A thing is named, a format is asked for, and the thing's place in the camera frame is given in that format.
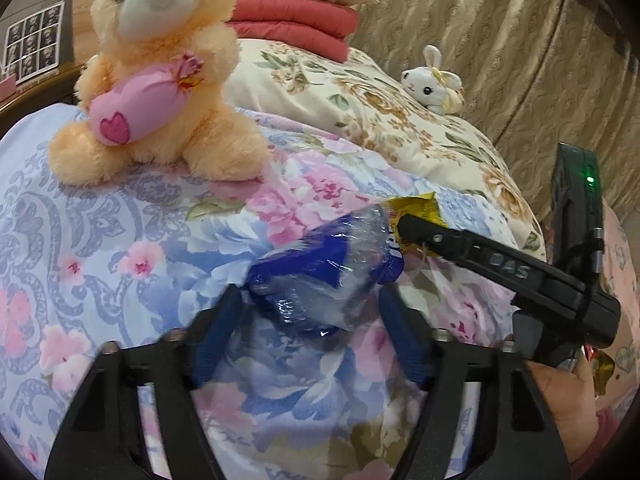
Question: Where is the yellow wrapper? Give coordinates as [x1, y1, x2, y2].
[389, 191, 447, 257]

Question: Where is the white bunny plush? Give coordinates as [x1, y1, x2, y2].
[400, 45, 466, 116]

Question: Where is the cream floral pillow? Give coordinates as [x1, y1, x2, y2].
[222, 37, 548, 261]

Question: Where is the blue clear plastic wrapper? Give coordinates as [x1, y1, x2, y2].
[247, 205, 406, 338]

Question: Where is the folded red blanket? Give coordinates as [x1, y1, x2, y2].
[225, 0, 360, 64]

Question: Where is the person's right hand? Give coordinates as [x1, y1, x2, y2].
[527, 355, 603, 458]

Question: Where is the gold foil wrapper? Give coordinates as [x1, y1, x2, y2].
[582, 347, 616, 396]

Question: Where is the person's pink printed clothing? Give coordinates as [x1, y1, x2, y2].
[597, 195, 640, 411]

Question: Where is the person's right forearm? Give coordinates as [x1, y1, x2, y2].
[570, 407, 633, 468]

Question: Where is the blue pink floral bedsheet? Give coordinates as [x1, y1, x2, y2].
[0, 102, 551, 480]

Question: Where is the wooden headboard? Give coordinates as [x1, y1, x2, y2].
[0, 62, 96, 128]

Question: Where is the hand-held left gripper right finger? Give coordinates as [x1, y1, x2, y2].
[377, 285, 572, 480]

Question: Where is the beige patterned curtain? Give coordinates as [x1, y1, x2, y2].
[320, 0, 636, 221]

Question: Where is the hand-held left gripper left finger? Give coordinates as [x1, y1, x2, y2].
[44, 285, 246, 480]

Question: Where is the black white photo sheet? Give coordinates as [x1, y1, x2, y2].
[4, 1, 66, 86]

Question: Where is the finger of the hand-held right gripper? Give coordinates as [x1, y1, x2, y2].
[397, 214, 476, 267]

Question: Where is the peach teddy bear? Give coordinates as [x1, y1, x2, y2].
[49, 0, 271, 186]

